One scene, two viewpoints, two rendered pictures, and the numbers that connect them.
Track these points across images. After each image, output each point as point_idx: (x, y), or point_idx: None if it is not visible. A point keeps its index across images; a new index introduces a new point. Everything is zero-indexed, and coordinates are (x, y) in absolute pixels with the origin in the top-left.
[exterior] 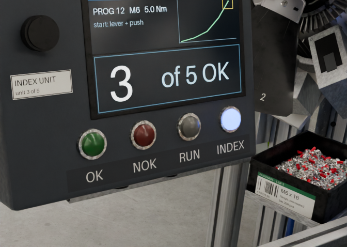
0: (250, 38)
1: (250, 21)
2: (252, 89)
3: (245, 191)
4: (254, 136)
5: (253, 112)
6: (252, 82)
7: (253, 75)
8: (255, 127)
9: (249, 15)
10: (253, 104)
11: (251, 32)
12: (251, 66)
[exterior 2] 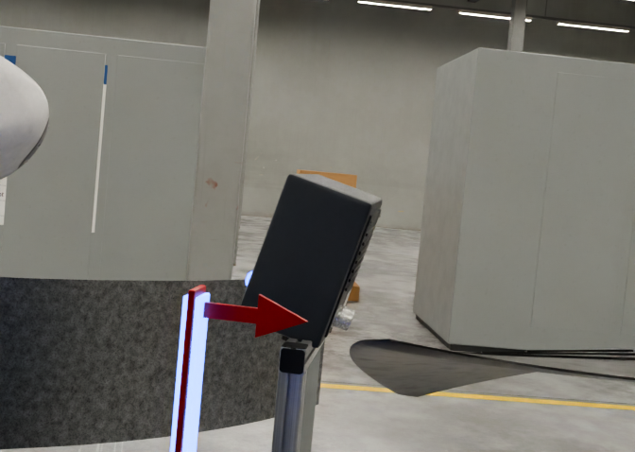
0: (269, 224)
1: (274, 211)
2: (255, 263)
3: (275, 408)
4: (242, 301)
5: (248, 281)
6: (257, 258)
7: (260, 252)
8: (245, 294)
9: (276, 206)
10: (251, 274)
11: (272, 219)
12: (262, 245)
